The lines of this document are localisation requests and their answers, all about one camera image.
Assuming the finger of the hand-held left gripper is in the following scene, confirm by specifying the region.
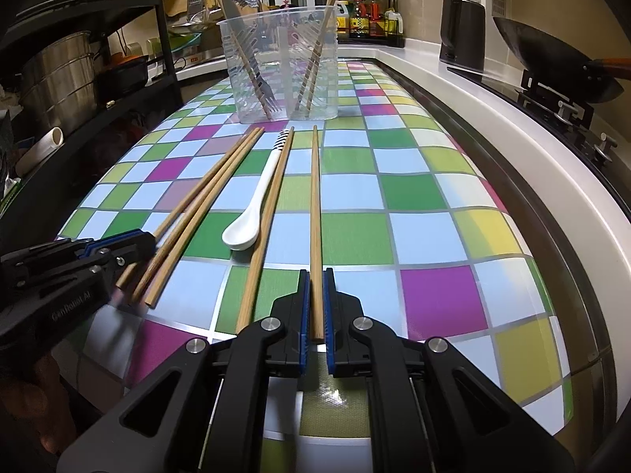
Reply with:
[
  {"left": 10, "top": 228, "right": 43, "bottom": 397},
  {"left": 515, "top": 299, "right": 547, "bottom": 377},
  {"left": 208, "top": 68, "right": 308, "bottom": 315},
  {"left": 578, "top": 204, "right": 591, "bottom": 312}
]
[
  {"left": 0, "top": 249, "right": 149, "bottom": 307},
  {"left": 62, "top": 229, "right": 159, "bottom": 258}
]

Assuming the black shelf rack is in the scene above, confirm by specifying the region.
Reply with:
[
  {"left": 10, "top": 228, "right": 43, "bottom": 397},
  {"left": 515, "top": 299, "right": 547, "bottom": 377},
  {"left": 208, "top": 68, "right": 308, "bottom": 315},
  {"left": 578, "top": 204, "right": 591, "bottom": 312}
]
[{"left": 0, "top": 0, "right": 225, "bottom": 218}]

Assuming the green basin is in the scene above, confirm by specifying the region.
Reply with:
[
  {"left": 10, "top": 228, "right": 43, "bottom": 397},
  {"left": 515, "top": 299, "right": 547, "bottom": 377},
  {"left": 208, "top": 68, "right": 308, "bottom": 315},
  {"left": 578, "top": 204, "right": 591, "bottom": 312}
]
[{"left": 168, "top": 30, "right": 203, "bottom": 52}]

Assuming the black gas stove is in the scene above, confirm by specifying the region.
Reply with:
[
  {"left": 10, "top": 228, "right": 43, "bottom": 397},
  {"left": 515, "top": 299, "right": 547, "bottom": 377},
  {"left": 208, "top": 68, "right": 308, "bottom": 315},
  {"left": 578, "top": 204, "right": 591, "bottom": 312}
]
[{"left": 446, "top": 66, "right": 631, "bottom": 198}]

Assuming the clear plastic utensil holder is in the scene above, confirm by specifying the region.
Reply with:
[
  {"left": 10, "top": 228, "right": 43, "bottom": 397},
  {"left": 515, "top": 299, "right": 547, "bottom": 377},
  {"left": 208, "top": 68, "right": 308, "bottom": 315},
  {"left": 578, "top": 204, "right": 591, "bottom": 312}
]
[{"left": 217, "top": 5, "right": 341, "bottom": 124}]

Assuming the black wok orange handle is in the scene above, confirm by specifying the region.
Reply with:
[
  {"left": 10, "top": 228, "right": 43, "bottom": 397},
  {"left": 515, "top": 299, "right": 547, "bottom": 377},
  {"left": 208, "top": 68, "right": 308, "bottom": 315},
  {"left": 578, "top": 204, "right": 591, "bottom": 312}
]
[{"left": 493, "top": 16, "right": 631, "bottom": 104}]

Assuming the person's left hand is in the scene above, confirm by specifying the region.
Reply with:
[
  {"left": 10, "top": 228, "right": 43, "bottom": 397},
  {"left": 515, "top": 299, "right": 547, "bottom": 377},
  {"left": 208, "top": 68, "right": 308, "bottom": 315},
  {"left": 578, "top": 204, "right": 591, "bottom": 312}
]
[{"left": 0, "top": 352, "right": 70, "bottom": 459}]

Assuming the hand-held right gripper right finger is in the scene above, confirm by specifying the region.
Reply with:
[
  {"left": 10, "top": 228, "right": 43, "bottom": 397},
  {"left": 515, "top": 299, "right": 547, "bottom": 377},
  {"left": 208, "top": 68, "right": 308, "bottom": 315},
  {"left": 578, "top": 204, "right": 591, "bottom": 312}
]
[{"left": 323, "top": 267, "right": 575, "bottom": 473}]

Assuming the white handled fork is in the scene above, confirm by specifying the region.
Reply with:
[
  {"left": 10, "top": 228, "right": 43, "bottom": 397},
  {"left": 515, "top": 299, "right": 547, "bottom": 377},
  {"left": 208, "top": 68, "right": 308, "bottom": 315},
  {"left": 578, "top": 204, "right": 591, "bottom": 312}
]
[{"left": 217, "top": 0, "right": 278, "bottom": 106}]

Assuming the white ceramic spoon striped handle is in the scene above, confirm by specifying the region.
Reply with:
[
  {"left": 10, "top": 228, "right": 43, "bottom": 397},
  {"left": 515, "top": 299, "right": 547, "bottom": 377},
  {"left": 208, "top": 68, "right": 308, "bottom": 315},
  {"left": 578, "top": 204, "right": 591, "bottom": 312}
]
[{"left": 222, "top": 128, "right": 289, "bottom": 250}]

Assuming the black electric kettle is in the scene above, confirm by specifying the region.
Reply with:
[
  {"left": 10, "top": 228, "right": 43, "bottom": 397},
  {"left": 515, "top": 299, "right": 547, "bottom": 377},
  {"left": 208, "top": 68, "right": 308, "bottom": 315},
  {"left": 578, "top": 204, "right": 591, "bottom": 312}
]
[{"left": 439, "top": 0, "right": 486, "bottom": 72}]

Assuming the black pan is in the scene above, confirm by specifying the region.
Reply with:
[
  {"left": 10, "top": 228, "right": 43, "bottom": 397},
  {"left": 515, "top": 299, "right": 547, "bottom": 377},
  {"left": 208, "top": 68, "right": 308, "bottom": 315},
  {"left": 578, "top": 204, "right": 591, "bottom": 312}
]
[{"left": 96, "top": 56, "right": 149, "bottom": 94}]

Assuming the white plastic pipe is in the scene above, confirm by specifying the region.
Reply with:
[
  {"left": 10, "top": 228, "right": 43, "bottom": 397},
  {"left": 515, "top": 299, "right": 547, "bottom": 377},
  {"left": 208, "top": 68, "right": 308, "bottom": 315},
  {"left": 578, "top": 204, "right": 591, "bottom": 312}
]
[{"left": 15, "top": 127, "right": 65, "bottom": 178}]

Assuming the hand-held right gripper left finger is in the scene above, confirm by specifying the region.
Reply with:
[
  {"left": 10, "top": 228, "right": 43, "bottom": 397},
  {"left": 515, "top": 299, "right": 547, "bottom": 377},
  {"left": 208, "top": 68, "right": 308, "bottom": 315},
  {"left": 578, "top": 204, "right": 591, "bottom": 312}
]
[{"left": 56, "top": 268, "right": 312, "bottom": 473}]

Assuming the large steel pot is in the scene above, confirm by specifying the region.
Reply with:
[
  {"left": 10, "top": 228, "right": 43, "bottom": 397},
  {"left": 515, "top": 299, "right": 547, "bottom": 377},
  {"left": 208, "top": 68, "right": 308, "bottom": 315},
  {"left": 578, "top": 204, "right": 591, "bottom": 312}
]
[{"left": 20, "top": 32, "right": 99, "bottom": 134}]

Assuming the checkered table cover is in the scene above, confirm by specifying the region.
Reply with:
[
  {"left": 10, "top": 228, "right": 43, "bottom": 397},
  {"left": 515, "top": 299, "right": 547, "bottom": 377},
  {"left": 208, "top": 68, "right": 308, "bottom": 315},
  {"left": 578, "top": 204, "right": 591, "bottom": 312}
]
[{"left": 56, "top": 56, "right": 577, "bottom": 473}]

